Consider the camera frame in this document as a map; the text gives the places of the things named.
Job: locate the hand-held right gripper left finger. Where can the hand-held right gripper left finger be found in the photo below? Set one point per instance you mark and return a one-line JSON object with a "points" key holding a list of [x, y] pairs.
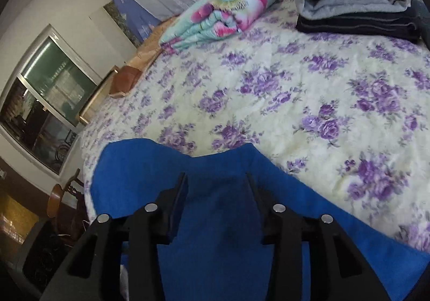
{"points": [[168, 213]]}

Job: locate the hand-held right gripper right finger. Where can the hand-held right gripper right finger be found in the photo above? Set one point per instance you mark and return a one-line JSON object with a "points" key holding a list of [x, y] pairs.
{"points": [[265, 217]]}

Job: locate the blue and red pants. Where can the blue and red pants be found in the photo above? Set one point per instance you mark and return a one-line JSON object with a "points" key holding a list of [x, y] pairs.
{"points": [[218, 207]]}

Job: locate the folded black pants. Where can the folded black pants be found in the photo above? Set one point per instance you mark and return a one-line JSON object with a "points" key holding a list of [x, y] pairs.
{"points": [[352, 26]]}

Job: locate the wooden chair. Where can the wooden chair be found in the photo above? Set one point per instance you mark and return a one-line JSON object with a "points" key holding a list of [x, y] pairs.
{"points": [[65, 200]]}

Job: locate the dark bag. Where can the dark bag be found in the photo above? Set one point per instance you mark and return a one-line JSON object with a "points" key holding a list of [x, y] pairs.
{"points": [[43, 254]]}

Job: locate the brown cushion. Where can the brown cushion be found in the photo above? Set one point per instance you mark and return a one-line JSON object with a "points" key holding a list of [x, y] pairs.
{"points": [[126, 81]]}

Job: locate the white framed sliding window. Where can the white framed sliding window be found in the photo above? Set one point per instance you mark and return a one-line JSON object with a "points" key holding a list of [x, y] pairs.
{"points": [[47, 102]]}

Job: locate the golden pillow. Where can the golden pillow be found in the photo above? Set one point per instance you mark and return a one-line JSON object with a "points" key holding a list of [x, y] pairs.
{"points": [[147, 49]]}

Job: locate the blue patterned cloth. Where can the blue patterned cloth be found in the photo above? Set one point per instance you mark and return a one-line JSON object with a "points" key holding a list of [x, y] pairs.
{"points": [[134, 12]]}

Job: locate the folded floral blanket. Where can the folded floral blanket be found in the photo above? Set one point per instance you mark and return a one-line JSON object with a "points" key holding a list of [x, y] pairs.
{"points": [[228, 8]]}

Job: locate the wooden frame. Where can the wooden frame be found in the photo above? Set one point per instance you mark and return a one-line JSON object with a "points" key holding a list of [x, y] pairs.
{"points": [[97, 96]]}

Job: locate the wall poster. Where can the wall poster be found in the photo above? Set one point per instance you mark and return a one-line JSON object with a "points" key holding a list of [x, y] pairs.
{"points": [[117, 20]]}

